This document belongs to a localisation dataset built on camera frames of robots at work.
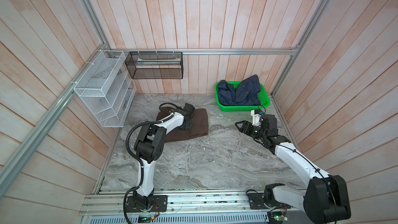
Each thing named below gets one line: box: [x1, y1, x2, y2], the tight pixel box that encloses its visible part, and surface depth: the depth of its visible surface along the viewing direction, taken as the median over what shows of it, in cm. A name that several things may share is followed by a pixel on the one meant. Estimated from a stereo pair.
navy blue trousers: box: [217, 74, 262, 106], surface depth 113 cm
